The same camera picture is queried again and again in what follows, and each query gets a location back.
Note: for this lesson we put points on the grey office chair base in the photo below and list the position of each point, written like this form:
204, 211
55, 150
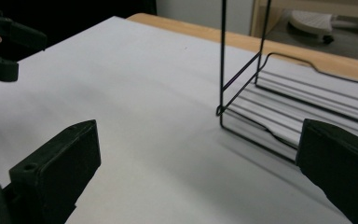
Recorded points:
310, 23

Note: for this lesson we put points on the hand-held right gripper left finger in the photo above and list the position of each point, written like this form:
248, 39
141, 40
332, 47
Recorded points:
56, 168

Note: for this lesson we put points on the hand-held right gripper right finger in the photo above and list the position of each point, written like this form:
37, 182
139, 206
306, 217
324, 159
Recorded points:
341, 161

